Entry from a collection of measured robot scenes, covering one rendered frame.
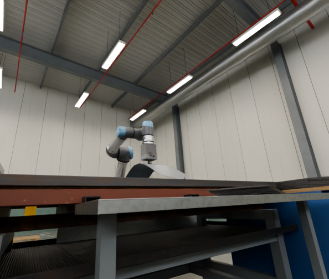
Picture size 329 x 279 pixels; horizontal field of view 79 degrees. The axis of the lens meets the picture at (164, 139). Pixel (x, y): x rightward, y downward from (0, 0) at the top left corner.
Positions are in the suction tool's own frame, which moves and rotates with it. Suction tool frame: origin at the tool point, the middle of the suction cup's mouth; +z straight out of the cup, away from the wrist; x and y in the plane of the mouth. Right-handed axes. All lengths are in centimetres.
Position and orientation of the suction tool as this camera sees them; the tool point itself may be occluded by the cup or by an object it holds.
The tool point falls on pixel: (149, 167)
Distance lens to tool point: 131.6
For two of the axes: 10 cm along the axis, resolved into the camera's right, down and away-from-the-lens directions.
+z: 0.5, 9.5, -3.1
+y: 7.6, 1.7, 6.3
